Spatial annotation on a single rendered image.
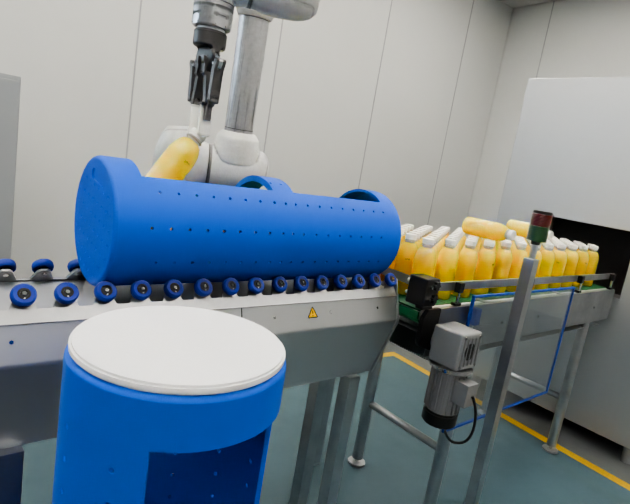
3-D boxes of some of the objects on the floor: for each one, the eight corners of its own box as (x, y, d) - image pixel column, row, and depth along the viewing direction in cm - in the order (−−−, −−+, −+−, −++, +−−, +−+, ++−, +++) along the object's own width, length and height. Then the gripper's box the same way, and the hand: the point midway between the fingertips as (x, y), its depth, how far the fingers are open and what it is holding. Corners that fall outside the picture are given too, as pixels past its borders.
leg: (285, 511, 188) (312, 355, 177) (297, 506, 192) (324, 353, 181) (294, 521, 183) (322, 362, 172) (306, 516, 187) (335, 359, 176)
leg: (308, 536, 177) (338, 372, 166) (320, 530, 181) (350, 369, 170) (318, 547, 173) (350, 379, 162) (331, 540, 177) (362, 376, 166)
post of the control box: (307, 461, 222) (346, 241, 204) (314, 458, 224) (353, 241, 207) (313, 466, 219) (353, 243, 201) (320, 463, 221) (360, 243, 204)
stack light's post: (453, 544, 185) (523, 257, 166) (459, 540, 188) (528, 257, 169) (462, 551, 182) (534, 260, 163) (468, 547, 185) (540, 260, 166)
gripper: (179, 28, 118) (168, 130, 122) (214, 21, 106) (200, 135, 110) (208, 38, 123) (196, 135, 127) (244, 32, 111) (230, 140, 115)
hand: (200, 121), depth 118 cm, fingers closed on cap, 4 cm apart
